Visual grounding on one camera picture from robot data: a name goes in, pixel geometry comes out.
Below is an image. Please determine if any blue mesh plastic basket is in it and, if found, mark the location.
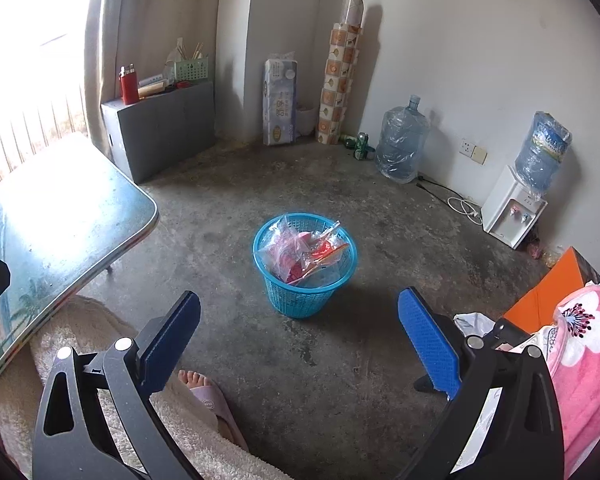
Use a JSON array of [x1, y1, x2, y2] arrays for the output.
[[252, 213, 358, 320]]

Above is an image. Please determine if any pink flowered blanket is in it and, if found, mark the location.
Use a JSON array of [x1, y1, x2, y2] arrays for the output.
[[529, 280, 600, 480]]

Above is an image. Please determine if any rolled patterned mat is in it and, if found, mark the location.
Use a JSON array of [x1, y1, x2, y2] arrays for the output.
[[315, 0, 366, 146]]

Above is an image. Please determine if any wall socket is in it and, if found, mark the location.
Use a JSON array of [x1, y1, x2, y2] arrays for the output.
[[459, 138, 487, 165]]

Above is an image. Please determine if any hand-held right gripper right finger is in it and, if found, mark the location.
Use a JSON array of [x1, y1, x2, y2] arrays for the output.
[[397, 286, 566, 480]]

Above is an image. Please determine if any beige curtain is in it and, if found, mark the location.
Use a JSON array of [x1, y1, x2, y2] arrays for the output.
[[82, 0, 227, 147]]

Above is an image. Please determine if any person's foot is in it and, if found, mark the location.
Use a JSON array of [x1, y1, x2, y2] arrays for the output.
[[177, 368, 241, 443]]

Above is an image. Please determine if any clear plastic bag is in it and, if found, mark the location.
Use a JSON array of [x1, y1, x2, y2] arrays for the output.
[[259, 219, 352, 288]]

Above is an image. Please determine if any white cable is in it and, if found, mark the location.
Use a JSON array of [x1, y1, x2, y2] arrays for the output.
[[447, 195, 484, 222]]

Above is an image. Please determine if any red thermos flask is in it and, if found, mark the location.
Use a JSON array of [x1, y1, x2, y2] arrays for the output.
[[119, 64, 140, 106]]

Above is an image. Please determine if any bright window with railing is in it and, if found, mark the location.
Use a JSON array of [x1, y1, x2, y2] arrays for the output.
[[0, 0, 102, 182]]

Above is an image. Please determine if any white water dispenser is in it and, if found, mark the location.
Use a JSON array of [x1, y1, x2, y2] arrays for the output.
[[481, 163, 549, 250]]

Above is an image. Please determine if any orange box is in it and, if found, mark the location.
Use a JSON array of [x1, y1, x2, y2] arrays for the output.
[[502, 245, 600, 337]]

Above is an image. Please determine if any printed folding table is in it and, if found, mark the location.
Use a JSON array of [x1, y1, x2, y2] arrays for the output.
[[0, 132, 160, 402]]

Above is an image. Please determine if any green plastic storage basket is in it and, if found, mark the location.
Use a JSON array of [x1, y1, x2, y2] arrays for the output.
[[173, 58, 210, 84]]

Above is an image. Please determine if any person's cream fluffy pant leg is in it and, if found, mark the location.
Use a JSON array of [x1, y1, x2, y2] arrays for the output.
[[0, 295, 292, 480]]

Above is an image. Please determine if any toilet paper pack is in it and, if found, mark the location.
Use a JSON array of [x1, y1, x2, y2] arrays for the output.
[[262, 52, 300, 147]]

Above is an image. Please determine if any grey cabinet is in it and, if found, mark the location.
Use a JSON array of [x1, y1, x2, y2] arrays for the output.
[[100, 80, 216, 185]]

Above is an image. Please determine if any black chair frame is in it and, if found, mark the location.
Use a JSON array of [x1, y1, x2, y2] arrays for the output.
[[412, 317, 527, 397]]

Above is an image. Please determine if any blue full water jug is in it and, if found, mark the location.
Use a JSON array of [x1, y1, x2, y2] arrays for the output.
[[514, 111, 573, 199]]

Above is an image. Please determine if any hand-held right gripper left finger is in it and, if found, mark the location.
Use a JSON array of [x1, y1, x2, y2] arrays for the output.
[[31, 290, 203, 480]]

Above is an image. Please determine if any small white bin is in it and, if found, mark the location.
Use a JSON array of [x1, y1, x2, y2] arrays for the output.
[[295, 103, 319, 136]]

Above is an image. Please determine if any empty clear water jug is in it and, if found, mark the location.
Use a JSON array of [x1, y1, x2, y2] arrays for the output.
[[375, 93, 431, 185]]

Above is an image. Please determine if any clear bag on cabinet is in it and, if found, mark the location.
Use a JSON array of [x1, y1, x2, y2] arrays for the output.
[[164, 39, 186, 82]]

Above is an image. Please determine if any black cable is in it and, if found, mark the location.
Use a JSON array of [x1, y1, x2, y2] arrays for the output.
[[417, 174, 482, 207]]

